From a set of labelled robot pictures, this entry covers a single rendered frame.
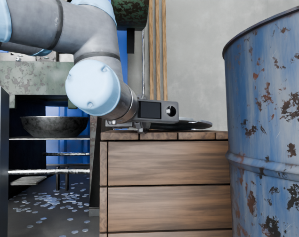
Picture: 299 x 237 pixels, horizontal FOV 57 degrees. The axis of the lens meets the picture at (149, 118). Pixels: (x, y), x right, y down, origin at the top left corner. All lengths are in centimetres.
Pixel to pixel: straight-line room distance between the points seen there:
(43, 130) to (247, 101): 113
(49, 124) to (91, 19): 94
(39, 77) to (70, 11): 87
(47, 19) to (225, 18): 262
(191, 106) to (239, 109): 231
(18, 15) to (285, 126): 34
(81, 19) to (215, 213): 54
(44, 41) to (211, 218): 55
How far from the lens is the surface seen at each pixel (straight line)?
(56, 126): 134
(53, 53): 135
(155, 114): 57
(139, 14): 148
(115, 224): 71
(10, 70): 133
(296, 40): 31
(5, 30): 40
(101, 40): 44
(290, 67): 31
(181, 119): 71
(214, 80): 276
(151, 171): 68
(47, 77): 127
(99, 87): 39
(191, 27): 283
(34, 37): 42
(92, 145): 116
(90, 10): 46
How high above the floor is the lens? 37
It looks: 2 degrees up
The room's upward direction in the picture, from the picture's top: straight up
